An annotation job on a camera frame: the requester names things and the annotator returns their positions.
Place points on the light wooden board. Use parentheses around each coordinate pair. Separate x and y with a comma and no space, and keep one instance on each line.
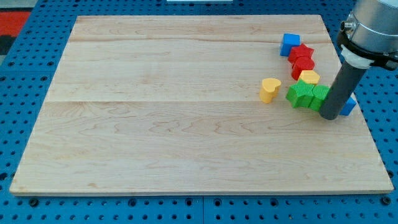
(169,105)

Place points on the yellow pentagon block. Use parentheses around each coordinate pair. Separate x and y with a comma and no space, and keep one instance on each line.
(309,76)

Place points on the red star block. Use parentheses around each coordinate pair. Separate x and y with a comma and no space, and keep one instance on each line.
(300,51)

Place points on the yellow heart block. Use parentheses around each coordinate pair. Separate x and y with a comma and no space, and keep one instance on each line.
(269,89)

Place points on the red round block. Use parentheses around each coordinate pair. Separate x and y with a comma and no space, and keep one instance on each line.
(301,63)

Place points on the green star block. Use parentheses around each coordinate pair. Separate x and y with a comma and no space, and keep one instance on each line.
(300,94)

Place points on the blue triangle block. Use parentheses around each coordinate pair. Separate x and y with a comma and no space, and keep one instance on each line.
(348,107)

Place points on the green round block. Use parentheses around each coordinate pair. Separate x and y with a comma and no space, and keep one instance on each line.
(319,94)

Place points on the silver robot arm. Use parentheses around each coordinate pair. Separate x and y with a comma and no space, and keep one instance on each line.
(368,37)

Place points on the blue cube block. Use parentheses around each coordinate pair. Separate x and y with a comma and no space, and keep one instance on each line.
(288,42)

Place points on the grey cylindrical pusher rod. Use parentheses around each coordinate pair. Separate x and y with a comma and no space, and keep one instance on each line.
(340,91)

